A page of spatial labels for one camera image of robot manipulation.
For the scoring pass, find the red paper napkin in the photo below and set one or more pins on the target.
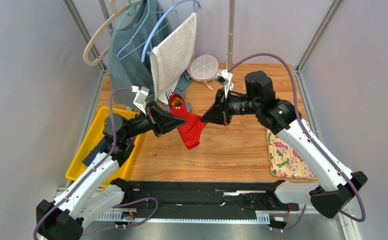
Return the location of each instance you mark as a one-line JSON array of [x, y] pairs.
[[190, 132]]

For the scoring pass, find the white towel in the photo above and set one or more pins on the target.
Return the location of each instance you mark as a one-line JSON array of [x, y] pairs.
[[171, 58]]

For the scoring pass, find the metal rack pole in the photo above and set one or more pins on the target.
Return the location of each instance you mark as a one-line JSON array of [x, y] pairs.
[[230, 39], [106, 16]]

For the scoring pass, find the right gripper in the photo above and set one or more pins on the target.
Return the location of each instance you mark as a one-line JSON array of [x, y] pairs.
[[222, 107]]

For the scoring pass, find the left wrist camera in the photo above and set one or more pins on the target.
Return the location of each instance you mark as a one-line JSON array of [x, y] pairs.
[[141, 94]]

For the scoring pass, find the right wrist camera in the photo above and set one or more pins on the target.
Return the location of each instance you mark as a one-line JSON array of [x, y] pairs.
[[225, 79]]

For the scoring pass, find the left metal rack pole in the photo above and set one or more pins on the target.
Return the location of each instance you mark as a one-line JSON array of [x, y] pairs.
[[106, 16]]

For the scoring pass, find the beige hanger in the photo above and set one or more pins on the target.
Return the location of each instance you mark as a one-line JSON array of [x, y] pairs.
[[95, 51]]

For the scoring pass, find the yellow plastic bin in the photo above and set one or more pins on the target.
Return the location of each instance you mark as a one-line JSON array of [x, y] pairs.
[[91, 140]]

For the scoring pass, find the pink white mesh bag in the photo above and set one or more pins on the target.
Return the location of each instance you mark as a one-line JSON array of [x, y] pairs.
[[203, 69]]

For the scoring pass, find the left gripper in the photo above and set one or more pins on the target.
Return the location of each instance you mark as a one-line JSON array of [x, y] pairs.
[[159, 117]]

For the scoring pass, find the gold spoon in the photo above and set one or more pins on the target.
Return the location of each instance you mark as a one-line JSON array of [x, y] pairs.
[[176, 102]]

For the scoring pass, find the floral tray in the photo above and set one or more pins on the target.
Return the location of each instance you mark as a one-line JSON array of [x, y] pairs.
[[284, 161]]

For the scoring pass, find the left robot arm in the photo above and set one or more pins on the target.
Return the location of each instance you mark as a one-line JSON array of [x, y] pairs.
[[70, 213]]

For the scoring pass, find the green hanger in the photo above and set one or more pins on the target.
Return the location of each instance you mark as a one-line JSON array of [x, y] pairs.
[[131, 11]]

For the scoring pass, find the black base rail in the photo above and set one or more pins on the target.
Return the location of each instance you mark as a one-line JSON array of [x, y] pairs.
[[190, 200]]

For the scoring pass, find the navy blue cloth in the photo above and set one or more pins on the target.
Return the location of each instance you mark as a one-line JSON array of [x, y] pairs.
[[92, 154]]

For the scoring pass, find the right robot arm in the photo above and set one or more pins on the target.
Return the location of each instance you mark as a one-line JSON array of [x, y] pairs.
[[336, 184]]

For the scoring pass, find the blue hanger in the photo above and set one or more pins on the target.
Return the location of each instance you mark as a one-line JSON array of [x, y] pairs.
[[146, 45]]

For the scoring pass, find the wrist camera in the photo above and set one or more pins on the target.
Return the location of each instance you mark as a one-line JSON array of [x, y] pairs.
[[141, 94], [225, 79]]

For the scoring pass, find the teal sweatshirt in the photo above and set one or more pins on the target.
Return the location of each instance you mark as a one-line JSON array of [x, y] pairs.
[[130, 71]]

